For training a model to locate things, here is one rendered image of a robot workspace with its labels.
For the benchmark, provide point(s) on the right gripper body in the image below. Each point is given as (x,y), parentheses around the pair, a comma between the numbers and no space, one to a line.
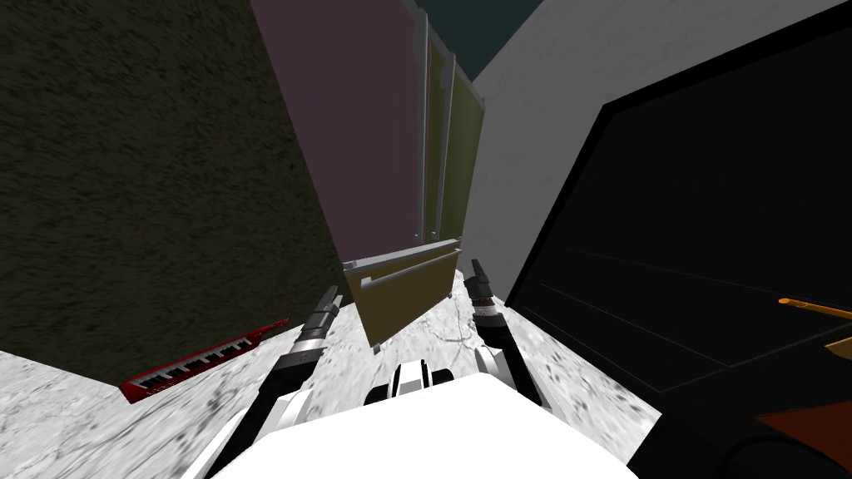
(480,298)

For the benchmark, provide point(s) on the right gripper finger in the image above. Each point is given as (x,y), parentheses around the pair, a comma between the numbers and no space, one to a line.
(485,277)
(475,273)

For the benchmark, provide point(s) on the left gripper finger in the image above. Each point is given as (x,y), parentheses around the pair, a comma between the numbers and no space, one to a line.
(329,298)
(338,303)

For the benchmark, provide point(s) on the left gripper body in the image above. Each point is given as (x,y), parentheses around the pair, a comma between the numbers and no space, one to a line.
(320,320)

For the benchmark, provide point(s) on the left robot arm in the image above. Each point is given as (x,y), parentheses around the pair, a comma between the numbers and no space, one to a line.
(279,379)

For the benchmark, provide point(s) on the olive drawer front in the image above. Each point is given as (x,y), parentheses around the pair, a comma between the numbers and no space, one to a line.
(406,303)

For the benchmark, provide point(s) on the tall olive grey-framed cabinet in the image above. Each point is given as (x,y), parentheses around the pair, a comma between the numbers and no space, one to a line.
(456,159)

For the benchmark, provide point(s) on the red keyboard instrument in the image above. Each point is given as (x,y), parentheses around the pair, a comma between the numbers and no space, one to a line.
(200,362)

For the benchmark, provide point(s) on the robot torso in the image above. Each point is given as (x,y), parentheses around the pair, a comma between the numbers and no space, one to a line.
(439,432)

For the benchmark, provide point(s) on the large black cabinet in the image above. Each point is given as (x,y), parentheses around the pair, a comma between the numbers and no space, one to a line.
(692,213)

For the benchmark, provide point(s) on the orange stick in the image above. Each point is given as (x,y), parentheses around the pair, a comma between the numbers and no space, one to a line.
(815,308)

